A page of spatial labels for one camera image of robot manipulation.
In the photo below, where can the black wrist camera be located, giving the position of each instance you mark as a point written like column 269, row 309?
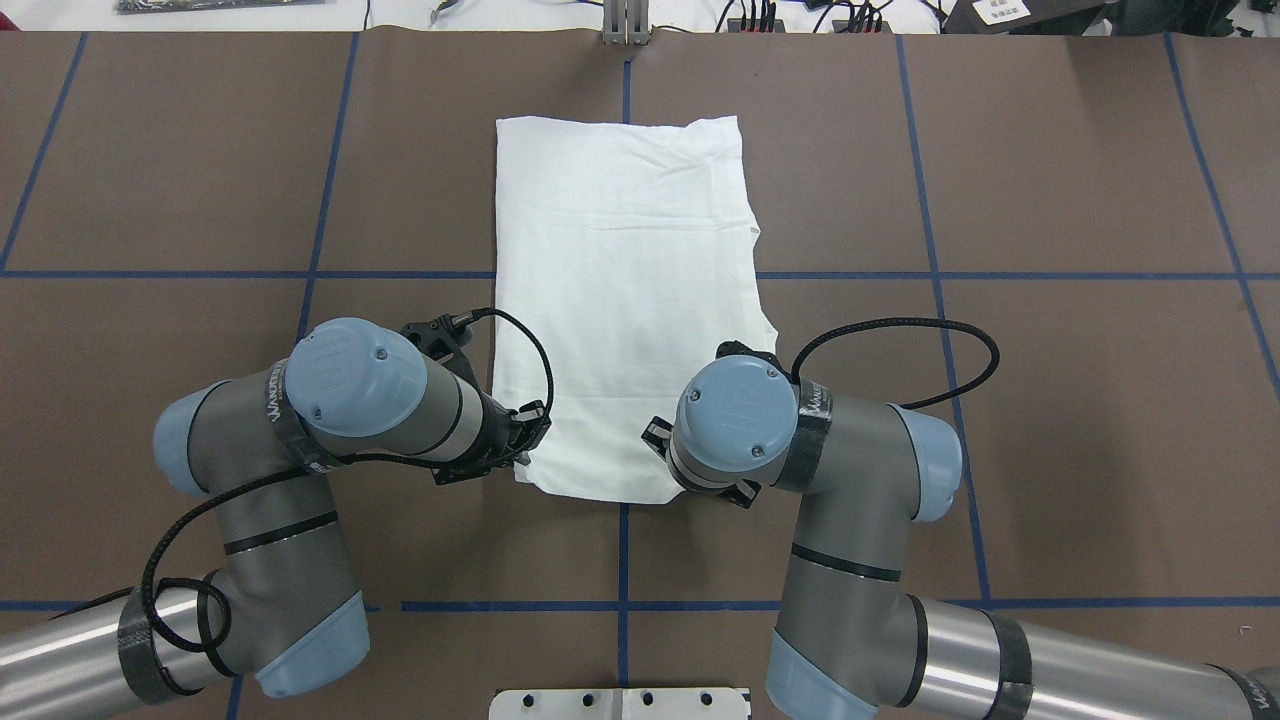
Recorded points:
column 738, row 348
column 442, row 339

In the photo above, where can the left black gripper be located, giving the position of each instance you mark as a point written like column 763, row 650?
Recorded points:
column 492, row 428

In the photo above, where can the white long-sleeve printed shirt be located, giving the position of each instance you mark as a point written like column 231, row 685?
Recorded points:
column 623, row 256

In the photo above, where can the aluminium frame post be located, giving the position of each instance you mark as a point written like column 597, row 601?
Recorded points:
column 626, row 22

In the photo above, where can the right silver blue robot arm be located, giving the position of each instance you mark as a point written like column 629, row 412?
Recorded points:
column 848, row 639

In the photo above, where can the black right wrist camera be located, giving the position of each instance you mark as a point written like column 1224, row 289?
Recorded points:
column 738, row 348

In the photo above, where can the small black electronics board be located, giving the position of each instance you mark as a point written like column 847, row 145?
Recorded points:
column 750, row 17

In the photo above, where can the white labelled black box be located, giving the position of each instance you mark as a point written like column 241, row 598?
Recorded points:
column 996, row 17

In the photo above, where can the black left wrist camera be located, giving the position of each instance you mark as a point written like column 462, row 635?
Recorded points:
column 442, row 339

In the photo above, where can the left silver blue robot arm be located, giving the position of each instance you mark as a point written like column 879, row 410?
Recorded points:
column 257, row 579

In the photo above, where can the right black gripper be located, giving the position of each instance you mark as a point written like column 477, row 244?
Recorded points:
column 657, row 433

